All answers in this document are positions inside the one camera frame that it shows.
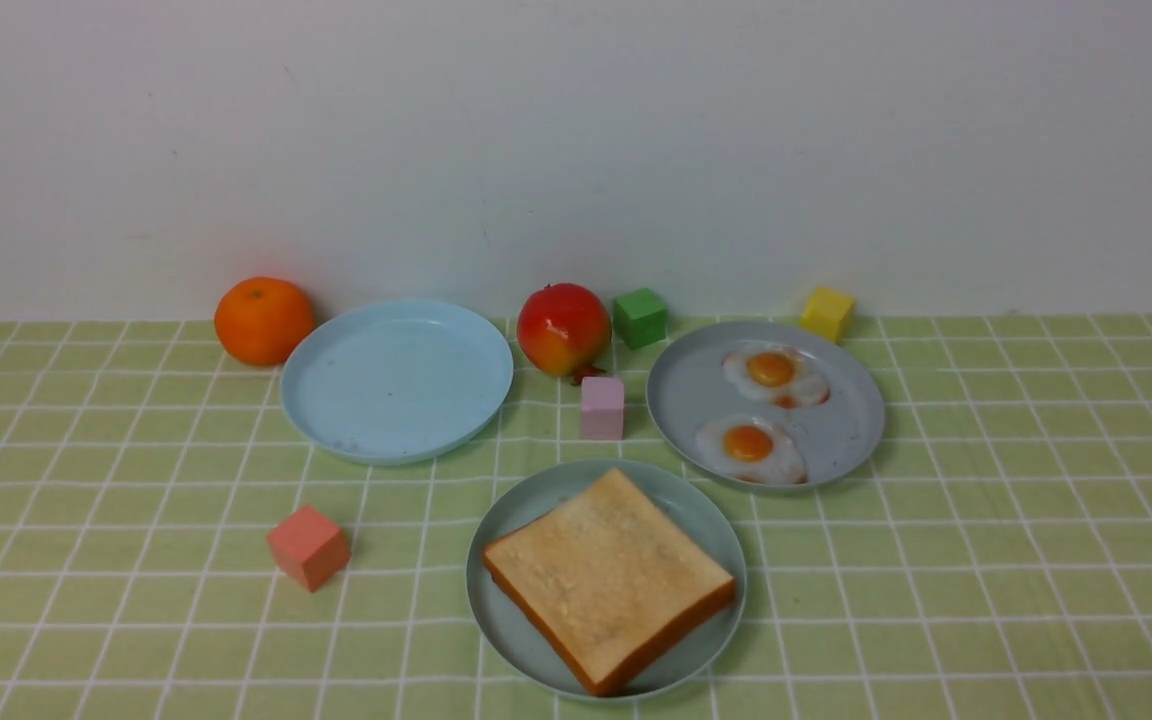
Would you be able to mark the toast slice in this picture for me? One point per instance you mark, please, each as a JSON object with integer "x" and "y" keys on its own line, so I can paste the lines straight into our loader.
{"x": 606, "y": 580}

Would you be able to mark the red pomegranate fruit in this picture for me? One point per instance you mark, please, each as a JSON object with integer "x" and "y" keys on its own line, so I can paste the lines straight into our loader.
{"x": 563, "y": 330}

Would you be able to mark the pink cube block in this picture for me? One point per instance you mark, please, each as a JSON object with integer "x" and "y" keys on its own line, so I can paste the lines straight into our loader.
{"x": 602, "y": 408}

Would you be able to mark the green cube block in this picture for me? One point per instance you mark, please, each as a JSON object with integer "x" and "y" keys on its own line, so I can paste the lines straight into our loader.
{"x": 640, "y": 318}

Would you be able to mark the grey-blue egg plate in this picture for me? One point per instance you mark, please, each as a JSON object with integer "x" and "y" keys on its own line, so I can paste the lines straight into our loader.
{"x": 686, "y": 389}

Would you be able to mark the near fried egg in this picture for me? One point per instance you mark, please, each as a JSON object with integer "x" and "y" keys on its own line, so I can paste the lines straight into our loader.
{"x": 751, "y": 449}

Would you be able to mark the fried egg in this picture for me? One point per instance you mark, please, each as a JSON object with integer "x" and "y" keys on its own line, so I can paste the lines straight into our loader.
{"x": 775, "y": 375}
{"x": 751, "y": 449}

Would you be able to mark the light blue plate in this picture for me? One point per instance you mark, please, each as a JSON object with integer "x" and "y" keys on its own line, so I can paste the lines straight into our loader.
{"x": 397, "y": 382}

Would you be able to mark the far fried egg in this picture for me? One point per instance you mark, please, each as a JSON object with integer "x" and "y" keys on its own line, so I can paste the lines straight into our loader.
{"x": 775, "y": 375}

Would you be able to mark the yellow cube block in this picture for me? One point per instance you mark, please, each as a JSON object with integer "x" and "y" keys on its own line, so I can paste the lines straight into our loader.
{"x": 827, "y": 313}

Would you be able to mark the teal front plate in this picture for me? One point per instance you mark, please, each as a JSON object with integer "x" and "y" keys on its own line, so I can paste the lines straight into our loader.
{"x": 506, "y": 620}

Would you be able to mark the orange fruit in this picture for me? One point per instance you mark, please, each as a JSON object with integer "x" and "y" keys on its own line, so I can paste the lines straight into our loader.
{"x": 261, "y": 321}

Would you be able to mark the salmon cube block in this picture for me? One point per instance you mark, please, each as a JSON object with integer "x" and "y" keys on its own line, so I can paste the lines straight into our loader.
{"x": 310, "y": 548}

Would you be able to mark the green checkered tablecloth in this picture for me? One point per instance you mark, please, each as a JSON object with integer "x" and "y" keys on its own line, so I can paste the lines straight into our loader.
{"x": 992, "y": 561}

